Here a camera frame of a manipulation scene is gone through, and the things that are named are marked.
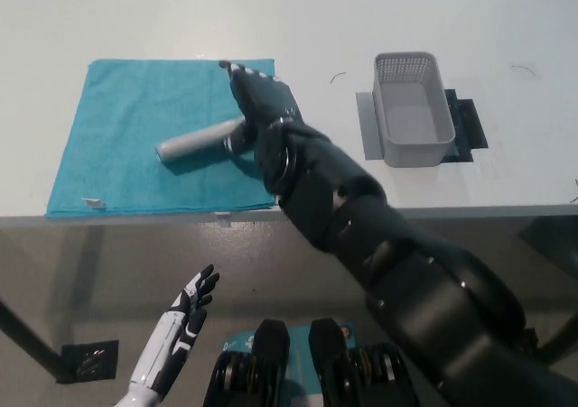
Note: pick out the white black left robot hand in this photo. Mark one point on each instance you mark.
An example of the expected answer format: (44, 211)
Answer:
(174, 335)

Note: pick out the silver grey calculator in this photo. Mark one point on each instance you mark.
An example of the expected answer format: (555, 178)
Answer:
(194, 143)

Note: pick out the white table edge label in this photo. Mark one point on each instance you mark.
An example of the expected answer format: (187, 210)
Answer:
(223, 218)

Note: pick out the black table leg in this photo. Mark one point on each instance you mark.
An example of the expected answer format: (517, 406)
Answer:
(31, 337)

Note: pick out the white towel tag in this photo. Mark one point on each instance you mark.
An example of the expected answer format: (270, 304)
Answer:
(93, 203)

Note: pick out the teal microfiber towel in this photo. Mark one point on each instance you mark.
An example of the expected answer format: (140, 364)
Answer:
(126, 132)

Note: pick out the grey perforated plastic basket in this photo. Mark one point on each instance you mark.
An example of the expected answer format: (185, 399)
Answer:
(413, 109)

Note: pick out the black flat mat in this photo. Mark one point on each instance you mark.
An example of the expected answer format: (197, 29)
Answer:
(469, 123)

